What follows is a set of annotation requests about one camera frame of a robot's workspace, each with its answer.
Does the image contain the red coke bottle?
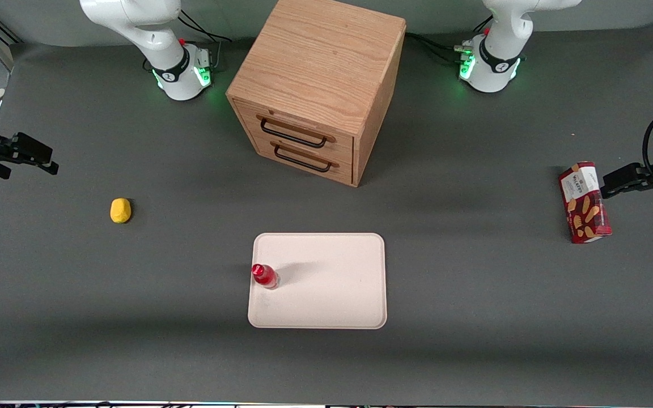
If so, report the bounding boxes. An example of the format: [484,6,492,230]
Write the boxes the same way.
[251,263,280,290]

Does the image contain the beige rectangular tray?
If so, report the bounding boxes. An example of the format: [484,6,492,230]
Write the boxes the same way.
[248,233,388,330]

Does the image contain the red biscuit box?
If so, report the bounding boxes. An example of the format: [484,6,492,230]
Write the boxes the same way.
[558,161,613,244]

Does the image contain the yellow lemon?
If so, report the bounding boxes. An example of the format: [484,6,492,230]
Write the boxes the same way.
[110,198,132,224]

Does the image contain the narrower wooden drawer front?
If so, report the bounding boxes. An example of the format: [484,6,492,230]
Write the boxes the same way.
[249,132,355,186]

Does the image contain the wider wooden drawer front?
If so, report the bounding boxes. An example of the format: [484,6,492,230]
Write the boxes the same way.
[234,100,355,164]

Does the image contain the wooden two-drawer cabinet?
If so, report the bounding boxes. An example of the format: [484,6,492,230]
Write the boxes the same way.
[226,0,407,188]

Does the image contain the aluminium frame rail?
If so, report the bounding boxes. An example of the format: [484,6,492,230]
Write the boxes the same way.
[0,14,22,71]

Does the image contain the black right arm base cables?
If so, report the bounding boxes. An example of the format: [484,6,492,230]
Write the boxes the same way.
[178,10,234,71]

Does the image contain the black arm base cables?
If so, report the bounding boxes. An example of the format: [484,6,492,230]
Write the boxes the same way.
[178,10,234,71]
[405,16,494,64]

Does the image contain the black left arm base cables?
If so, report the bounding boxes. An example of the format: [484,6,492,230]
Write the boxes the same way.
[405,16,494,64]

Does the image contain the long black drawer handle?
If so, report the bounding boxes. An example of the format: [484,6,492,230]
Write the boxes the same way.
[257,115,337,149]

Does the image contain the short black drawer handle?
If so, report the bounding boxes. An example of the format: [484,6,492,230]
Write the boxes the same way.
[270,142,340,173]

